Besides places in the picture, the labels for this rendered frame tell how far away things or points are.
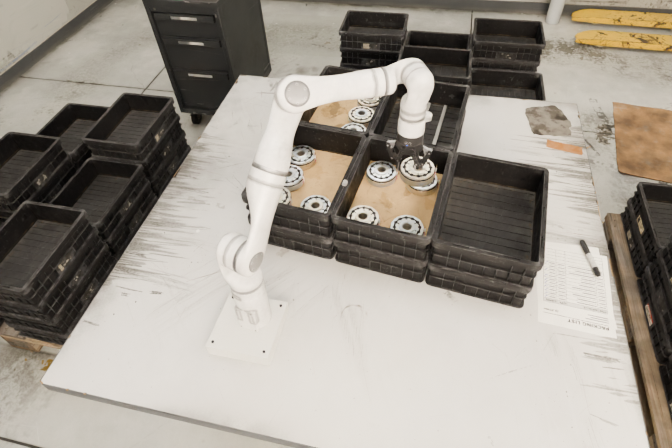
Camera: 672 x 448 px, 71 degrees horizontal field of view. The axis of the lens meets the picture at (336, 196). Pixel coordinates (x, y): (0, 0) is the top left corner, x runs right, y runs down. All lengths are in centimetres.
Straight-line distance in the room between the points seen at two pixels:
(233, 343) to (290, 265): 33
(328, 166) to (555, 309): 86
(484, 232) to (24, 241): 183
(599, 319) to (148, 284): 139
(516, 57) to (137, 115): 216
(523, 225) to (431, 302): 38
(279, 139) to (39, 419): 170
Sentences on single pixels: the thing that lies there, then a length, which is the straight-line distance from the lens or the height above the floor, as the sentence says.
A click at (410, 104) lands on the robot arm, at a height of 126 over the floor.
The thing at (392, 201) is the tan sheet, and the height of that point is 83.
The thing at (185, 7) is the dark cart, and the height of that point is 86.
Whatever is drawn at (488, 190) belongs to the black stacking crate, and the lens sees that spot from 165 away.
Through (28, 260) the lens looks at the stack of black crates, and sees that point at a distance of 227.
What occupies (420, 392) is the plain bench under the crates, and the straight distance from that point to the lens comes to 137.
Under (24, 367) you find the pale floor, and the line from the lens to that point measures 262.
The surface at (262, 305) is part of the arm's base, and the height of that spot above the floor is 84.
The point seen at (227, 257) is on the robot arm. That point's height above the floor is 105.
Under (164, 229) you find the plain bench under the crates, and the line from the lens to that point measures 180.
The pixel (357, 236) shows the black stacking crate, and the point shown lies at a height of 86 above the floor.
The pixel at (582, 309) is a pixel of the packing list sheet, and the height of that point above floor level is 70.
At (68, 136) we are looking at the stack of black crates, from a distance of 303.
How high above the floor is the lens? 198
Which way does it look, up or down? 46 degrees down
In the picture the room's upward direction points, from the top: 4 degrees counter-clockwise
